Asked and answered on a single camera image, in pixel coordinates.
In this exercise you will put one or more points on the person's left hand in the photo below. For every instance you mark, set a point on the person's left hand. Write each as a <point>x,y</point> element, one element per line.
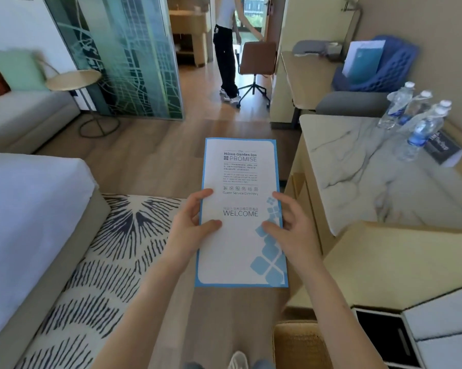
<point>179,238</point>

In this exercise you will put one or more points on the person's right hand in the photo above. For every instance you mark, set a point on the person's right hand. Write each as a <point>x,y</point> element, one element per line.
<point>298,242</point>

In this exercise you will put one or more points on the person's left thumb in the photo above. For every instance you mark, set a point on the person's left thumb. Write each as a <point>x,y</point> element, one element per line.
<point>210,225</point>

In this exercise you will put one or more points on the person's right thumb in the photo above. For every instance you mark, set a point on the person's right thumb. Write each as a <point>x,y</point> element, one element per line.
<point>273,227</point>

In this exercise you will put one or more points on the white and blue guest booklet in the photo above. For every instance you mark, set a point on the white and blue guest booklet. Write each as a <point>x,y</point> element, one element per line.
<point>238,176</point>

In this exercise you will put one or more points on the person's left forearm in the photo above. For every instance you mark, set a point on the person's left forearm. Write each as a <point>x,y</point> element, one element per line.
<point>146,318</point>

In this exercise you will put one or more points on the person's right forearm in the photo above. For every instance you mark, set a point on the person's right forearm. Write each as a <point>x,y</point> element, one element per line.
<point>333,318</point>

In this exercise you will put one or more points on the marble topped cabinet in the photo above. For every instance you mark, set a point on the marble topped cabinet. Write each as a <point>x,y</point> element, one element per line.
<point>369,169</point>

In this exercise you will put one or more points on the white rug with dark pattern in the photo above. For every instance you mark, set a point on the white rug with dark pattern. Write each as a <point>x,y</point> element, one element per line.
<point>100,272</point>

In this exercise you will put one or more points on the woven straw basket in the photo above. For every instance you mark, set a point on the woven straw basket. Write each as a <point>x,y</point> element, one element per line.
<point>302,345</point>

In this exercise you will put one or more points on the beige nightstand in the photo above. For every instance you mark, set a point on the beige nightstand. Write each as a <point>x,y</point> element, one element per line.
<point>392,265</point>

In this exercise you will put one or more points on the person's white shoe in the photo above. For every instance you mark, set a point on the person's white shoe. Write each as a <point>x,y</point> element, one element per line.
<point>238,361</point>

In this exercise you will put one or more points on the grey armchair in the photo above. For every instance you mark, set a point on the grey armchair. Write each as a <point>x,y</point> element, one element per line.
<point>350,101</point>

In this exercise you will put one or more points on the beige desk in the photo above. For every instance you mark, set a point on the beige desk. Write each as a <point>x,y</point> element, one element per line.
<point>304,80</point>

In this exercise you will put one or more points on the black tray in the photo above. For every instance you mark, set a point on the black tray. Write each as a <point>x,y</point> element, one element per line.
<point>385,338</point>

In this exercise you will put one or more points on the brown swivel office chair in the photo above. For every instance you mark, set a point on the brown swivel office chair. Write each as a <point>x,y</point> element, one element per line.
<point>257,59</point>

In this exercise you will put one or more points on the clear water bottle blue label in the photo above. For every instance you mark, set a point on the clear water bottle blue label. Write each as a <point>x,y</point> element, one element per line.
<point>442,105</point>
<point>417,105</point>
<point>397,103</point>
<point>421,134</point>

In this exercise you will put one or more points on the bed with white sheet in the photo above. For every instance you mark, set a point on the bed with white sheet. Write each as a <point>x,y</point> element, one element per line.
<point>27,226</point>

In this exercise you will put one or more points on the grey tissue box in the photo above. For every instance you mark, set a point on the grey tissue box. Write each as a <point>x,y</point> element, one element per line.
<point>317,49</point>

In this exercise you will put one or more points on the dark printed card box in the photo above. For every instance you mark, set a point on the dark printed card box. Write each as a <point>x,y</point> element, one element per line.
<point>444,147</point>

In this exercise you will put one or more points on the patterned glass partition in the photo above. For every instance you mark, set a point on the patterned glass partition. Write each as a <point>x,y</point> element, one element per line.
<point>131,53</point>

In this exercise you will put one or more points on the white and teal folder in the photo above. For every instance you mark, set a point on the white and teal folder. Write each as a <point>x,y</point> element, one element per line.
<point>363,59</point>

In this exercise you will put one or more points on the wooden vanity shelf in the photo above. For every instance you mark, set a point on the wooden vanity shelf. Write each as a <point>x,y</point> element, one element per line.
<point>186,30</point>

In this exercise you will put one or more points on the white box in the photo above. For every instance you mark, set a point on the white box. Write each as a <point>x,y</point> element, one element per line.
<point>446,326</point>

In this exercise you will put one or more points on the round gold side table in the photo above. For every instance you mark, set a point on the round gold side table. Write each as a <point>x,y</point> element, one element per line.
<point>74,79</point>

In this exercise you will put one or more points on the blue mesh basket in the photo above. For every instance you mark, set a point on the blue mesh basket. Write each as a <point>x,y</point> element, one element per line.
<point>392,67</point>

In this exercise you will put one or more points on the beige sofa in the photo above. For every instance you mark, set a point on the beige sofa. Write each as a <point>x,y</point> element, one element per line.
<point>23,119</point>

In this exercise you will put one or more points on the light green cushion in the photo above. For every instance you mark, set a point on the light green cushion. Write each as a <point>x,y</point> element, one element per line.
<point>17,71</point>

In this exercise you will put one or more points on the metal wall lamp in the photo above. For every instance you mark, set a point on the metal wall lamp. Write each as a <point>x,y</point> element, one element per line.
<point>350,3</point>

